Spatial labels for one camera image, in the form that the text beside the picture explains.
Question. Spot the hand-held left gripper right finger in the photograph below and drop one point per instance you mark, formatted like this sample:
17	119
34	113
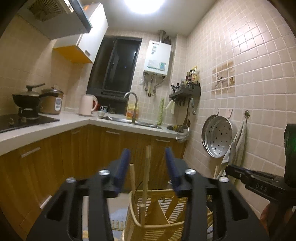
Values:
172	169

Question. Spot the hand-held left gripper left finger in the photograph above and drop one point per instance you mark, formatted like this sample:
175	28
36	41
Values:
122	166

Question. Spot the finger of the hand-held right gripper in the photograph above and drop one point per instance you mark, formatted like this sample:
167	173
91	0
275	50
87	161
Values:
238	172

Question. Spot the wooden chopstick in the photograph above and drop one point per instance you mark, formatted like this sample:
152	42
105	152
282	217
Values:
133	178
147	166

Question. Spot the yellow slotted utensil basket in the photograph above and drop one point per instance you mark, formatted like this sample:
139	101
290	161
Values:
150	229

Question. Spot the grey hanging towel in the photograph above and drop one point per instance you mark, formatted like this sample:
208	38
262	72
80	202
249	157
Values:
238	143

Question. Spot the perforated metal steamer tray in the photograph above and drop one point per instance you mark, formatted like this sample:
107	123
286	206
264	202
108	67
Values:
218	136

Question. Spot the dark dish sponge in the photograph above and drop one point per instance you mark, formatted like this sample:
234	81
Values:
171	128

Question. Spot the steel sink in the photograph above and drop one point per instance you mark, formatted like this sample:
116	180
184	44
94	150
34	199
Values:
120	120

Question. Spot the patterned blue tablecloth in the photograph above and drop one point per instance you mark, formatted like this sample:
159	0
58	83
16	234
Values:
118	215

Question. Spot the hanging wooden spatula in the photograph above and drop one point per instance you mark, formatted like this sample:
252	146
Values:
186	118

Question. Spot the yellow oil bottle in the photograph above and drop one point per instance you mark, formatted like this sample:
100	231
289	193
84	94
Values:
130	111

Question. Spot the small white bowl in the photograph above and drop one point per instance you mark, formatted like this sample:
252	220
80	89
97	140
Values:
100	113

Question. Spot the green hanging scrubber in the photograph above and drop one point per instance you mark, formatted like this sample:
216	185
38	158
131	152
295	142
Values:
160	111

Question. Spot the steel kitchen faucet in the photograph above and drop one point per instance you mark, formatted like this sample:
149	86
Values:
134	109

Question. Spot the white mug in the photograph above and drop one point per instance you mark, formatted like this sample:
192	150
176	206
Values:
104	108

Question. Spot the white hanging cloth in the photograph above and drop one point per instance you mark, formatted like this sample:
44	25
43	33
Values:
170	106

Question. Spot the white kitchen countertop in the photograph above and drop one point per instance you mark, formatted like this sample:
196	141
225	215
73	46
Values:
76	122

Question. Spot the wooden base cabinets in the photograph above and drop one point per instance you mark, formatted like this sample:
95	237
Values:
57	157

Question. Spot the pale pink electric kettle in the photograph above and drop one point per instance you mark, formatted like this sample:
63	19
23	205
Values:
86	105

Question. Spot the bundle of dark chopsticks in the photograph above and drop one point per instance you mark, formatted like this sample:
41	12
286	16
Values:
173	87

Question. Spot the water heater pipes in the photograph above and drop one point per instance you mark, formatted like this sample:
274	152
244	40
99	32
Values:
151	83

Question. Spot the row of seasoning bottles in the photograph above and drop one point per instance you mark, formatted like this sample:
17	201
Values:
192	77

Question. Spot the brown rice cooker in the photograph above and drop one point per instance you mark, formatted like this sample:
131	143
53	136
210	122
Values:
52	103

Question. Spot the black gas stove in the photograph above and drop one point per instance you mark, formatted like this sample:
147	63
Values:
34	120

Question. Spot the dark framed window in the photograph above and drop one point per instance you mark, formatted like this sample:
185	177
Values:
113	64

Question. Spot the white gas water heater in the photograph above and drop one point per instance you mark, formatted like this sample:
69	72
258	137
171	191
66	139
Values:
157	58

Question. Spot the black lidded wok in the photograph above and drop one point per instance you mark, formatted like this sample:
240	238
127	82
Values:
26	99

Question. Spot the metal exhaust pipe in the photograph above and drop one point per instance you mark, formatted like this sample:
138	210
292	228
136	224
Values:
161	36

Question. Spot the steel range hood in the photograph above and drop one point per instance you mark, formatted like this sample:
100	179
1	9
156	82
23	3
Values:
60	23

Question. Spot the round ceiling light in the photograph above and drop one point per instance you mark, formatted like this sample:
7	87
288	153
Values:
144	5

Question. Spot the white wall hook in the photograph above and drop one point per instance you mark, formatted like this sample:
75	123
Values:
229	112
216	111

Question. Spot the dark wall shelf rack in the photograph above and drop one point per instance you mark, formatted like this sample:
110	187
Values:
185	92

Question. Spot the white wall cabinet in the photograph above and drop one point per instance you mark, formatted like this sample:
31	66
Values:
92	32

